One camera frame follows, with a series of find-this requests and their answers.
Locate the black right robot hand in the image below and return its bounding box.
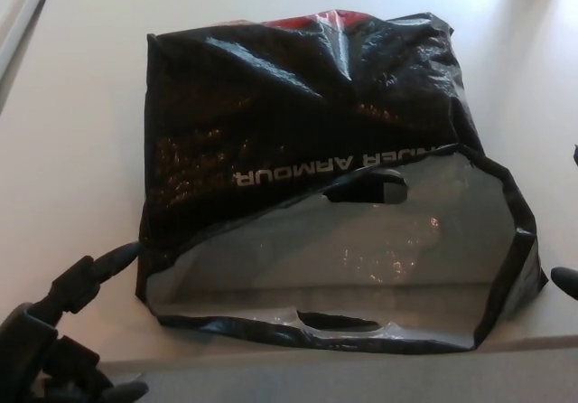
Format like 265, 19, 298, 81
550, 144, 578, 303

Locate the black Under Armour plastic bag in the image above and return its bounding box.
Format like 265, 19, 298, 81
134, 9, 550, 351

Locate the white adjacent desk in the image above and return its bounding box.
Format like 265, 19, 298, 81
0, 0, 58, 116

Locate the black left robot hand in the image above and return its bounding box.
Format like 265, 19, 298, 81
0, 241, 150, 403

